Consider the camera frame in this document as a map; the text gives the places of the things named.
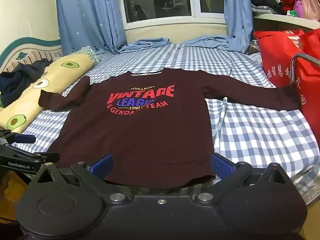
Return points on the bent metal tube frame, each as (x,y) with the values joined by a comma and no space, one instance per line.
(303,55)

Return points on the blue checked bed sheet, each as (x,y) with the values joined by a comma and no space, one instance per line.
(250,130)

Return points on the blue star print curtain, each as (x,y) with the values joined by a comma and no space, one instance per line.
(237,12)
(85,15)

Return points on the white framed window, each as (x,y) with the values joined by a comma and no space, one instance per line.
(155,0)

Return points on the dark navy clothes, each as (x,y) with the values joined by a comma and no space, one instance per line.
(15,82)

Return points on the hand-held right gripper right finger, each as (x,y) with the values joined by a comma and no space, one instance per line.
(220,166)

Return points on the large red bag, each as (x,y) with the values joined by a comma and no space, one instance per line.
(310,100)

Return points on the maroon printed sweatshirt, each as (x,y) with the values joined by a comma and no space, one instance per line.
(137,135)

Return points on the pink handbag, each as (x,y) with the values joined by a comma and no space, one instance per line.
(311,5)

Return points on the white shelf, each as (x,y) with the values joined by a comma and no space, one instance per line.
(280,19)

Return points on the striped teal-edged headboard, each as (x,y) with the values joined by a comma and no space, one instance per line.
(15,55)

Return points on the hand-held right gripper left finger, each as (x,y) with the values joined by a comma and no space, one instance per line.
(101,167)

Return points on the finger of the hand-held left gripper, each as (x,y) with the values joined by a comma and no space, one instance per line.
(48,157)
(25,139)

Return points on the red bag with white print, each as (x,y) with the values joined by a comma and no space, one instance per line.
(272,55)

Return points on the pile of dark clothes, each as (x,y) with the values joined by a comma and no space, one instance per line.
(265,1)

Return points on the purple bag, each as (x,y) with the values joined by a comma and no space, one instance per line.
(297,6)

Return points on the yellow avocado print pillow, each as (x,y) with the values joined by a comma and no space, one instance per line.
(22,105)

